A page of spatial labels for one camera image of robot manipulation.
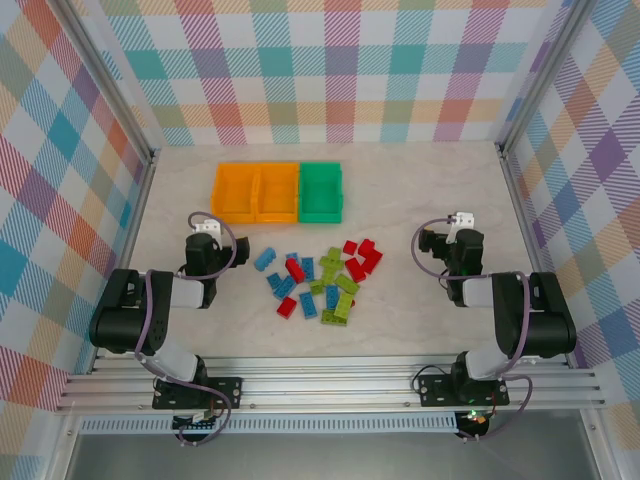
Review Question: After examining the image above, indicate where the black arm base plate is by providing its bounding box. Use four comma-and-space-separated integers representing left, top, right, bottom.
416, 373, 512, 409
151, 375, 244, 412

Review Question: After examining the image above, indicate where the aluminium side rail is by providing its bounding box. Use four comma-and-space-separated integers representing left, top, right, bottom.
497, 144, 589, 369
87, 149, 161, 376

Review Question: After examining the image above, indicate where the aluminium frame post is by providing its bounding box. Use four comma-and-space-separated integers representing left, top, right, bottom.
54, 0, 164, 166
494, 0, 596, 161

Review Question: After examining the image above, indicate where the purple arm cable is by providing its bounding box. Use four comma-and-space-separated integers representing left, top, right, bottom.
133, 211, 239, 448
410, 215, 534, 444

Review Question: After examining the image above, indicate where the small circuit board orange part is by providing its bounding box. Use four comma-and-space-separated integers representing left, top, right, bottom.
456, 408, 492, 439

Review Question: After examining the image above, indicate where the green plastic bin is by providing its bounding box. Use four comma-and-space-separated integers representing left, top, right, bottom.
297, 160, 346, 225

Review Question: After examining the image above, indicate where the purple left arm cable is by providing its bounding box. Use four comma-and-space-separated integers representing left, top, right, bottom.
133, 211, 239, 448

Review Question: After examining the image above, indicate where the aluminium frame leg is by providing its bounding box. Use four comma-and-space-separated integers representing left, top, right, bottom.
48, 413, 84, 480
577, 410, 624, 480

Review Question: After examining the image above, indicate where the wide aluminium mounting rail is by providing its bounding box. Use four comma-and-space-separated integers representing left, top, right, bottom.
54, 352, 609, 415

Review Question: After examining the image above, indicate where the orange plastic bin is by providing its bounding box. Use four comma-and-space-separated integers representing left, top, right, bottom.
253, 162, 302, 225
209, 163, 261, 225

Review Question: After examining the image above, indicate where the white slotted cable duct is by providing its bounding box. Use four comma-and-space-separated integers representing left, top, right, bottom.
79, 412, 460, 436

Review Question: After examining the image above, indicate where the light blue lego brick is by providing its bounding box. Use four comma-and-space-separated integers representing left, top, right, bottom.
254, 247, 280, 273

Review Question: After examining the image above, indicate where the white right camera mount bracket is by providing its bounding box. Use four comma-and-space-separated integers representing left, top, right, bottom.
446, 211, 475, 245

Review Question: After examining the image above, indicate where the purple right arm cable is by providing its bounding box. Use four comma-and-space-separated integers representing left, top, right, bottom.
410, 215, 534, 444

